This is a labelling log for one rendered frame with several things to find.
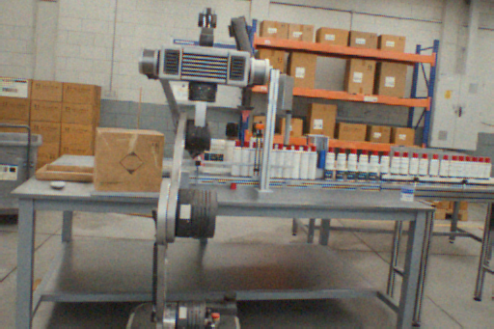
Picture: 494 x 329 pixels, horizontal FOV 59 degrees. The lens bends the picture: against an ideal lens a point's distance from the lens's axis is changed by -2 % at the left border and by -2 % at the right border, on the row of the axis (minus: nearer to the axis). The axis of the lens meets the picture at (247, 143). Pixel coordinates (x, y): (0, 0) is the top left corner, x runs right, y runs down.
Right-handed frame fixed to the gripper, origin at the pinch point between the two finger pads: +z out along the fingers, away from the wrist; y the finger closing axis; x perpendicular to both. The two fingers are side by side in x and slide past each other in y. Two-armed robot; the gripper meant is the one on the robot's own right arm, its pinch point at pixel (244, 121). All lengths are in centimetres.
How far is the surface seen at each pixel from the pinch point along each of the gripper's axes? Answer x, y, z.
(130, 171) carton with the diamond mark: 62, 66, 23
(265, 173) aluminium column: 36.4, -6.4, 25.3
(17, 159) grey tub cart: -158, 169, 63
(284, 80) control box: 36.4, -11.2, -26.1
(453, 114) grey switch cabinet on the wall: -343, -424, -13
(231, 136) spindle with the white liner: -5.5, 6.3, 11.1
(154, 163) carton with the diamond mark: 61, 55, 19
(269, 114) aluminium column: 36.0, -5.2, -7.2
